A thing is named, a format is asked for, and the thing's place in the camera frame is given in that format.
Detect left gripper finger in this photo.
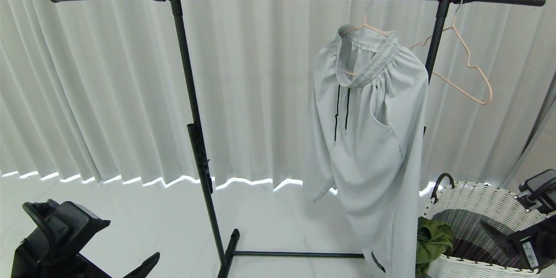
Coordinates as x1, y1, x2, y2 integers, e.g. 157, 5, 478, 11
123, 252, 160, 278

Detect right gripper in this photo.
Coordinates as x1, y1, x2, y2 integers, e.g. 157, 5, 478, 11
480, 215, 556, 270

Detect green garment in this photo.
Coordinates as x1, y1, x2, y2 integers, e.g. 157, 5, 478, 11
416, 216, 455, 278

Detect pink clothes hanger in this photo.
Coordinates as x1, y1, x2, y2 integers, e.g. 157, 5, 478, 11
410, 0, 493, 106
340, 0, 391, 76

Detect pale grey shorts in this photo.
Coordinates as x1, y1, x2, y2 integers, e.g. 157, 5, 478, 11
303, 25, 430, 278

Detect white laundry basket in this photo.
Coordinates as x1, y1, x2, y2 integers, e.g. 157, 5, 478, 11
424, 173, 556, 278

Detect white curtain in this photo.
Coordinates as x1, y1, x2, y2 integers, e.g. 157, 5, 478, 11
0, 0, 556, 192

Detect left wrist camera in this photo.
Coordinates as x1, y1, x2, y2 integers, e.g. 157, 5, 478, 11
11, 200, 111, 278

